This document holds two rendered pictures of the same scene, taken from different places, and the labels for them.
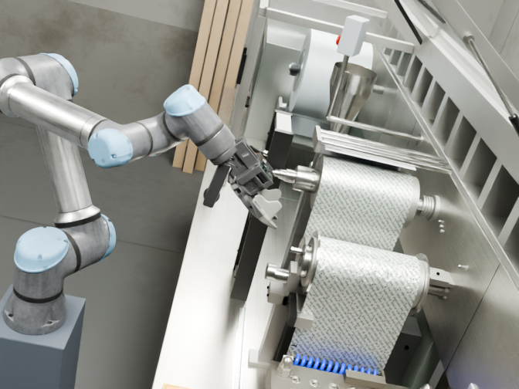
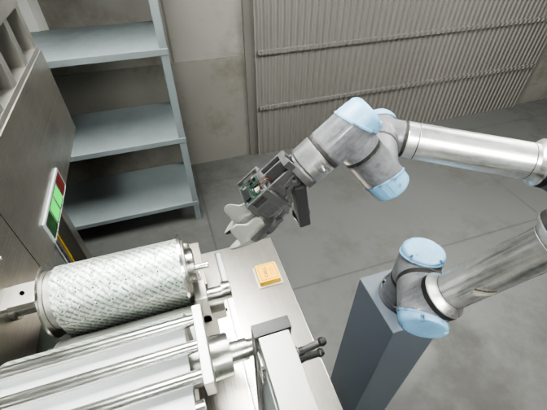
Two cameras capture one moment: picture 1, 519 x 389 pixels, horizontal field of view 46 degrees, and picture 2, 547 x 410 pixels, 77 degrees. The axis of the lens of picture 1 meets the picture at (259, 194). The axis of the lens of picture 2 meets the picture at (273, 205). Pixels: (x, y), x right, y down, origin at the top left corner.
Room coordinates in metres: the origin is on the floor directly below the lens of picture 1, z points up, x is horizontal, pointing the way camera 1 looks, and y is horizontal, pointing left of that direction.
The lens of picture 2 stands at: (1.67, -0.06, 1.85)
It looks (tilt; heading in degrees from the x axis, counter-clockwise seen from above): 43 degrees down; 168
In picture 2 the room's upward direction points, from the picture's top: straight up
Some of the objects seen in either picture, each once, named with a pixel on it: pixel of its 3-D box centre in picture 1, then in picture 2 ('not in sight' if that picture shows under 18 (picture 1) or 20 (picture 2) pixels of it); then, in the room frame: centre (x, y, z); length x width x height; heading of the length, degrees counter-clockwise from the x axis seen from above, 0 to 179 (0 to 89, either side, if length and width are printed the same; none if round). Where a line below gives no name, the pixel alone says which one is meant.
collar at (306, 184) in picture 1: (306, 179); (211, 359); (1.44, -0.11, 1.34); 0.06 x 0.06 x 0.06; 6
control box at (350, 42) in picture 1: (350, 35); not in sight; (1.75, -0.13, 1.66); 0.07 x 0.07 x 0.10; 70
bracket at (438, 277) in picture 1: (439, 276); (19, 296); (1.22, -0.45, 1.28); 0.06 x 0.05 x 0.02; 96
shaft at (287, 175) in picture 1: (283, 174); (250, 346); (1.43, -0.05, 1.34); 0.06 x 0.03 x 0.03; 96
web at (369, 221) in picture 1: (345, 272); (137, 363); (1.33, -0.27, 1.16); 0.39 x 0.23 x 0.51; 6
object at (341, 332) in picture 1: (345, 335); not in sight; (1.14, -0.28, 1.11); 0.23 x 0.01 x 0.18; 96
